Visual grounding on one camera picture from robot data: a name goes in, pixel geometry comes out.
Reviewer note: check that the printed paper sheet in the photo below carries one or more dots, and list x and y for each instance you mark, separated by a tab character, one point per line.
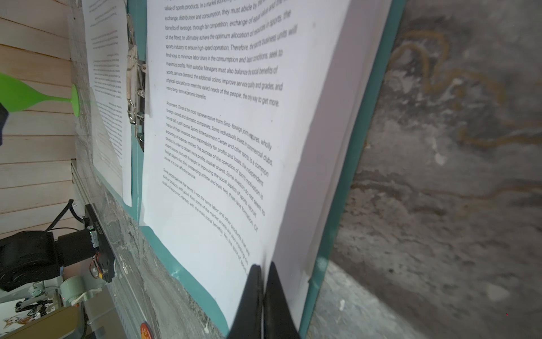
234	87
324	152
107	59

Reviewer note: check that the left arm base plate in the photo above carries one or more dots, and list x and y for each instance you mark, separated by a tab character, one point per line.
104	257

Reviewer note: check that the green plastic goblet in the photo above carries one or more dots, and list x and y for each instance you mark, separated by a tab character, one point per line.
18	96

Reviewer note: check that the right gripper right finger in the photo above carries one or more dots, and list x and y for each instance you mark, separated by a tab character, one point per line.
277	319

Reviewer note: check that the silver folder clip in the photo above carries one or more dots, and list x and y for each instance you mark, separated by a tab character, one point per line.
135	78

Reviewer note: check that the teal paper folder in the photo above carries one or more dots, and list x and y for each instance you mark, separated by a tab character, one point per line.
175	269

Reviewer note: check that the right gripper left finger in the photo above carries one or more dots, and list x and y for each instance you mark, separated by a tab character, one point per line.
248	320

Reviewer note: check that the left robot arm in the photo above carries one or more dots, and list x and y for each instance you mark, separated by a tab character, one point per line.
33	256

